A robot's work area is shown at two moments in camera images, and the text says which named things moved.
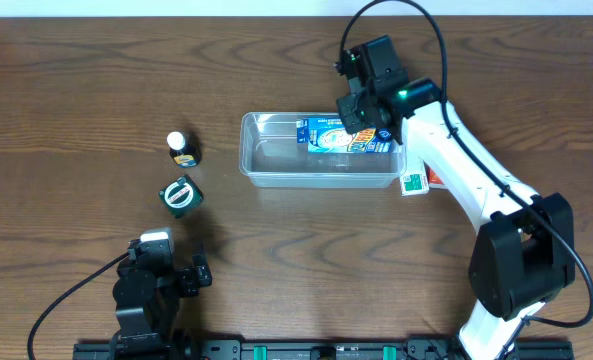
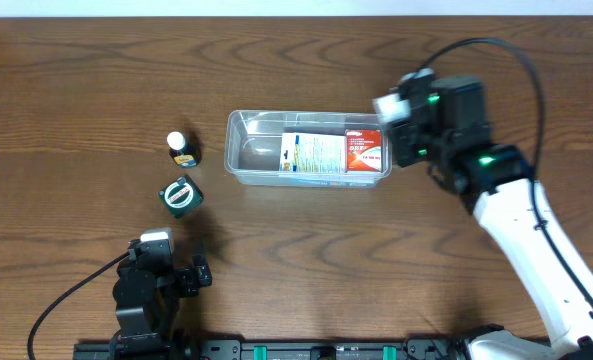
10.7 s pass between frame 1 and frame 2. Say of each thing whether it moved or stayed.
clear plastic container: moved
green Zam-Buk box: stayed
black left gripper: stayed
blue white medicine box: moved
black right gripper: moved
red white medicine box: moved
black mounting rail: stayed
